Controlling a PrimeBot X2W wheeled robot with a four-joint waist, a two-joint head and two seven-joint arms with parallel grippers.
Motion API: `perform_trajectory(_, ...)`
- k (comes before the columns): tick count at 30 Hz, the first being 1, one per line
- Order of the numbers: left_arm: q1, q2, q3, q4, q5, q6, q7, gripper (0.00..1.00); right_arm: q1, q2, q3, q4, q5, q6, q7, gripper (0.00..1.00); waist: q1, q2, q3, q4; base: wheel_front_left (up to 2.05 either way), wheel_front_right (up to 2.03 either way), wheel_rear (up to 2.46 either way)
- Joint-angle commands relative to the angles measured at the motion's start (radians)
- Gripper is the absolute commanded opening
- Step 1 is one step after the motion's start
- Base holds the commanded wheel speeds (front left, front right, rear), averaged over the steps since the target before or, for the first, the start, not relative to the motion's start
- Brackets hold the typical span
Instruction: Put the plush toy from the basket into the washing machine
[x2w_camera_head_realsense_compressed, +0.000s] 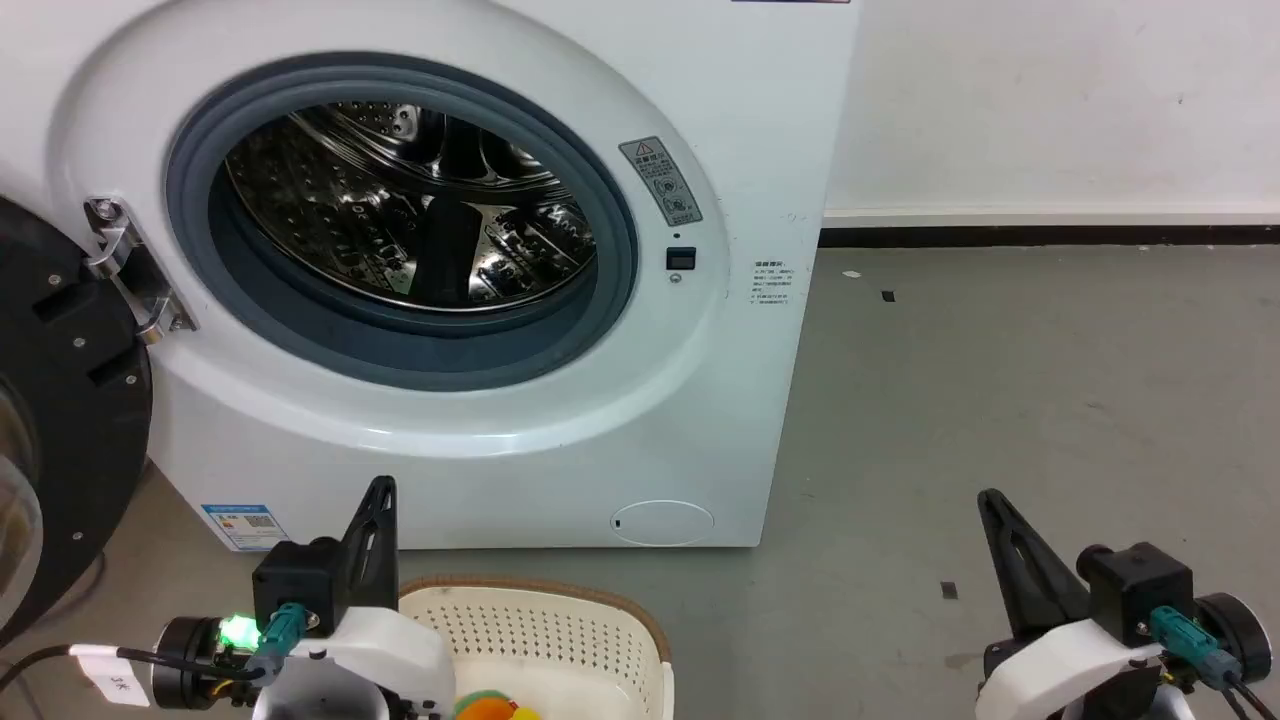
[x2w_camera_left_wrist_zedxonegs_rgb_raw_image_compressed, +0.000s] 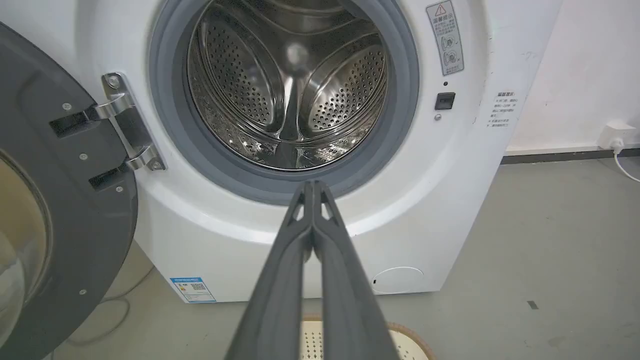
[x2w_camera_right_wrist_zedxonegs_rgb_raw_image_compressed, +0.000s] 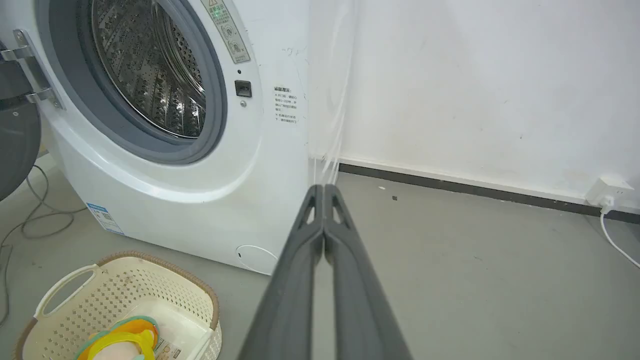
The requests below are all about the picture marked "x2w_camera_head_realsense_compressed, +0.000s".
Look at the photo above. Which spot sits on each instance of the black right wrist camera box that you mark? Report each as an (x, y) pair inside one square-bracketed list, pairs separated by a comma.
[(1140, 590)]

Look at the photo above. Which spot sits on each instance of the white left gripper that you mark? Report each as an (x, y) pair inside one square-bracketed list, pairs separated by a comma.
[(390, 655)]

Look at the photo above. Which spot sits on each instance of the white front-load washing machine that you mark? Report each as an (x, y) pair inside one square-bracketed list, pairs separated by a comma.
[(700, 400)]

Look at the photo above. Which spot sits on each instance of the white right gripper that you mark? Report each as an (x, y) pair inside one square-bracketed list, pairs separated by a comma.
[(1060, 670)]

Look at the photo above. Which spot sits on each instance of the grey warning sticker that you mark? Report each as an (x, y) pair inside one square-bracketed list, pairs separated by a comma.
[(662, 182)]

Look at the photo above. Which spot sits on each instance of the oval filter access cover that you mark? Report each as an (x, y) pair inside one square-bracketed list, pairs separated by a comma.
[(662, 523)]

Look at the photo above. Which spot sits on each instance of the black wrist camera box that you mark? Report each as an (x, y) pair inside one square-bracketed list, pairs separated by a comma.
[(1140, 590), (295, 575)]

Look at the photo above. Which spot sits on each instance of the yellow orange item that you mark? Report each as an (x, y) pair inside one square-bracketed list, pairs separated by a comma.
[(490, 708)]

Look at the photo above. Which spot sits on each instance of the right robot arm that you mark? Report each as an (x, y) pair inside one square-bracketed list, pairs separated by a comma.
[(1240, 635)]

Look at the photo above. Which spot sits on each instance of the black washing machine door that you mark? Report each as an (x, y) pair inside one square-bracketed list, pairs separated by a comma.
[(75, 400)]

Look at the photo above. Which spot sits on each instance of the black door latch socket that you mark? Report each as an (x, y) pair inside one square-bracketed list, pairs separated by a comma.
[(681, 259)]

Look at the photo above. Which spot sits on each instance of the blue white energy label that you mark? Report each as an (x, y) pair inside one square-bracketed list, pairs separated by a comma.
[(245, 527)]

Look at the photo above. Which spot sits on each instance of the metal washing machine door hinge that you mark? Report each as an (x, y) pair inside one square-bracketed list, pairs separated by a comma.
[(135, 270)]

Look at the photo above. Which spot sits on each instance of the grey rubber door gasket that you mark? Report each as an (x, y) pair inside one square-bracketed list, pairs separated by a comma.
[(300, 342)]

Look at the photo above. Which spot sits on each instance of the small printed text label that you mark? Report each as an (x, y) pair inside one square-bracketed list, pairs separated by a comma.
[(773, 282)]

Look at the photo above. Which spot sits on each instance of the stainless steel washing machine drum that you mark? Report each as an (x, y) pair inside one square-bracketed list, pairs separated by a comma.
[(340, 225)]

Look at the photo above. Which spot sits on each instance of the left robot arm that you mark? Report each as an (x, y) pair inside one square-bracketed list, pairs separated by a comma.
[(195, 660)]

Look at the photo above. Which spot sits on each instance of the cream perforated laundry basket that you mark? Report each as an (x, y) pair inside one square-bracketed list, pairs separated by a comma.
[(560, 640)]

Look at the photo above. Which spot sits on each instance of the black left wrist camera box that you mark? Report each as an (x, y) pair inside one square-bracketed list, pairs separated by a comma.
[(295, 575)]

